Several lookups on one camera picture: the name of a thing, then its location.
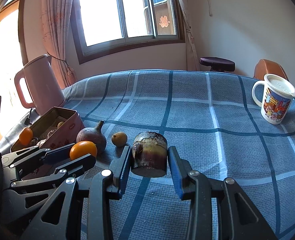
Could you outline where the small orange tangerine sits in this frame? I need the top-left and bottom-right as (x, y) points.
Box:
(69, 141), (98, 160)

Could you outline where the small dark water chestnut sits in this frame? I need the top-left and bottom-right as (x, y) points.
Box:
(29, 138), (39, 146)

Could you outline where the large orange tangerine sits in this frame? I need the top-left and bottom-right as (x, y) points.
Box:
(19, 127), (34, 146)

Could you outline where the brown sugarcane piece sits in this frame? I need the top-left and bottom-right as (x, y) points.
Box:
(36, 139), (46, 148)

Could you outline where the dark round water chestnut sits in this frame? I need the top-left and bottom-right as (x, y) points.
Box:
(47, 127), (57, 138)

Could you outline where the pink metal tin box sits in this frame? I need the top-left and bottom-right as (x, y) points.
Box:
(10, 106), (85, 181)

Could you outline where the purple passion fruit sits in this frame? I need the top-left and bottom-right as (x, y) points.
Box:
(76, 120), (107, 154)

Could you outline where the small yellow-green fruit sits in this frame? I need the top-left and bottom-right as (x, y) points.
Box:
(111, 132), (128, 147)

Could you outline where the pink electric kettle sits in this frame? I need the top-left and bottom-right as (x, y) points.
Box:
(14, 54), (65, 116)

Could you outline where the blue plaid tablecloth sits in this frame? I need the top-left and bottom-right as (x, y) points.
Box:
(63, 70), (295, 239)

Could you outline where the white cartoon mug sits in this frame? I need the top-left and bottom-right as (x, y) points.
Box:
(252, 74), (295, 125)

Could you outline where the purple cushioned stool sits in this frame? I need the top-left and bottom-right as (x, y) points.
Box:
(199, 57), (235, 73)

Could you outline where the pink curtain right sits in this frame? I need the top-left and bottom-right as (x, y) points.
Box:
(178, 0), (200, 71)

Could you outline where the pink curtain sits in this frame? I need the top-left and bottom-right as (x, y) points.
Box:
(41, 0), (77, 89)
(178, 0), (200, 71)

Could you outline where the pink curtain left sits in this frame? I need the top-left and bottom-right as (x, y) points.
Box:
(41, 0), (77, 89)

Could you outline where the kettle black power cord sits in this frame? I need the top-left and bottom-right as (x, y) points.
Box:
(24, 108), (37, 126)

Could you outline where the window with brown frame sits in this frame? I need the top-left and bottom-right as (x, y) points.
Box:
(71, 0), (185, 64)

